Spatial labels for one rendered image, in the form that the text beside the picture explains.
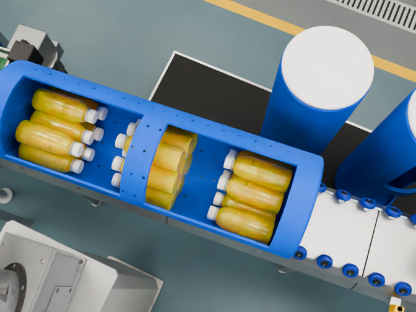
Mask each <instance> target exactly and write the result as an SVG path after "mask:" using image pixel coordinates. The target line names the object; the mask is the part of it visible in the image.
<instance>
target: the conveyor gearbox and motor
mask: <svg viewBox="0 0 416 312"><path fill-rule="evenodd" d="M21 39H23V40H27V42H29V43H30V45H31V44H33V45H34V46H35V47H36V49H37V50H38V51H39V52H40V54H41V55H42V56H43V58H44V61H43V63H42V66H44V67H48V68H50V69H54V70H57V71H60V72H63V73H66V74H68V72H67V70H66V69H65V67H64V66H63V64H62V62H61V61H60V59H61V57H62V55H63V53H64V50H63V49H62V48H61V46H60V44H59V43H58V42H56V41H53V40H51V39H50V37H49V36H48V34H47V33H46V31H41V30H38V29H35V28H31V27H28V26H26V25H24V24H19V25H18V26H17V28H16V30H15V32H14V34H13V36H12V38H11V40H10V42H9V44H8V46H7V49H9V50H11V48H12V46H13V44H14V42H15V41H16V40H18V41H21Z"/></svg>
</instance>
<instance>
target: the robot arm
mask: <svg viewBox="0 0 416 312"><path fill-rule="evenodd" d="M19 292H20V280H19V276H18V275H17V273H16V272H13V271H9V270H5V269H2V270H0V312H15V309H16V307H17V303H18V299H19Z"/></svg>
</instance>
